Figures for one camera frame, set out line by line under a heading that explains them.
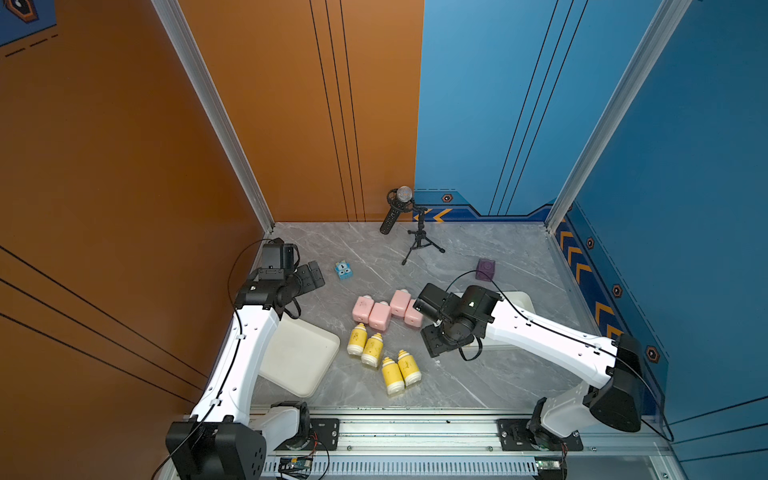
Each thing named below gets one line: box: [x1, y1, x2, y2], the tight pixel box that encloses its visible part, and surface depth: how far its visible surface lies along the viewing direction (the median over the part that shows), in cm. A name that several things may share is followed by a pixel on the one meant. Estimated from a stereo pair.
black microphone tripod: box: [402, 206, 445, 266], surface depth 110 cm
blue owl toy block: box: [334, 260, 353, 280], surface depth 107 cm
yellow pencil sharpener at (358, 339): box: [347, 323, 368, 356], surface depth 84 cm
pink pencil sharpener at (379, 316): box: [369, 301, 392, 331], surface depth 89 cm
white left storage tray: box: [259, 314, 340, 398], surface depth 87 cm
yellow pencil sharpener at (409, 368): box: [398, 349, 422, 387], surface depth 79 cm
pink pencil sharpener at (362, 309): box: [352, 295, 375, 324], surface depth 91 cm
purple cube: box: [475, 258, 495, 282], surface depth 104 cm
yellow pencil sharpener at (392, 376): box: [381, 357, 405, 395], surface depth 77 cm
